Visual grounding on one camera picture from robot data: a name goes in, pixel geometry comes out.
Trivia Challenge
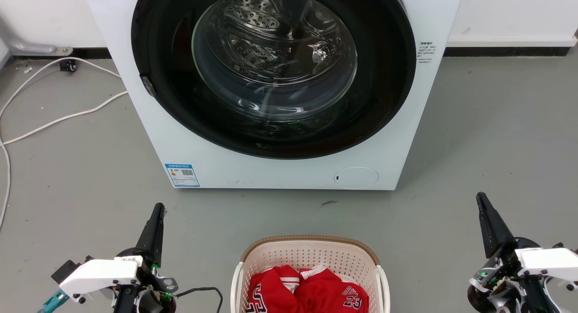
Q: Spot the blue energy label sticker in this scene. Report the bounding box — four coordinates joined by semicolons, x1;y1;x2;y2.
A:
164;163;200;188

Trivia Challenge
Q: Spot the cream perforated laundry basket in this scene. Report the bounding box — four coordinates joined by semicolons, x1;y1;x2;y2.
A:
230;234;392;313

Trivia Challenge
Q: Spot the red basketball jersey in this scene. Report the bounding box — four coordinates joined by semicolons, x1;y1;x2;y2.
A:
246;264;370;313

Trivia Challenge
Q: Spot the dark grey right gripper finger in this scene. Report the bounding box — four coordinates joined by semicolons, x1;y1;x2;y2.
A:
476;192;516;259

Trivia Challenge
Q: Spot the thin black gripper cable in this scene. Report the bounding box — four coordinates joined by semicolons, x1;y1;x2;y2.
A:
173;286;224;313

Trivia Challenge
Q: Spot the small printed text sticker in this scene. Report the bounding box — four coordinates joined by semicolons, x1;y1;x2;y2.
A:
417;41;437;64

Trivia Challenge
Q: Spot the white power cable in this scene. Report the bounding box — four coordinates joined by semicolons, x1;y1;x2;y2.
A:
0;91;129;229
0;56;123;119

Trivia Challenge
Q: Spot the black round washer door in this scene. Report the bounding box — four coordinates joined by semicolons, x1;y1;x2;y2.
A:
131;0;417;160

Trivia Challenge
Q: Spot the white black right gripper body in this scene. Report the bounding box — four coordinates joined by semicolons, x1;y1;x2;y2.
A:
467;237;578;313

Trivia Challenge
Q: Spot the grey metal floor bracket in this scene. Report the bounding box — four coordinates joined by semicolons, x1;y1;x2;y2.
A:
0;15;74;57

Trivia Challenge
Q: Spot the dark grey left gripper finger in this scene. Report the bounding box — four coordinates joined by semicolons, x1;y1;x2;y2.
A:
135;203;167;266

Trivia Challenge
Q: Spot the teal cable connector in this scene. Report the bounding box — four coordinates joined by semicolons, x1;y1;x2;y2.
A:
38;290;71;313

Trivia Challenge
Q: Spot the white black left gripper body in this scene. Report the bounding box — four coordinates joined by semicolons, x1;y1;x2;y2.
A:
51;247;179;313

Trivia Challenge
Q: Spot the white front-load washing machine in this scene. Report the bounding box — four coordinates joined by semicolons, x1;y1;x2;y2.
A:
81;0;465;191

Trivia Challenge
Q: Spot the round white filter cover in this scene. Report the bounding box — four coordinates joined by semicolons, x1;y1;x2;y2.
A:
334;167;379;190

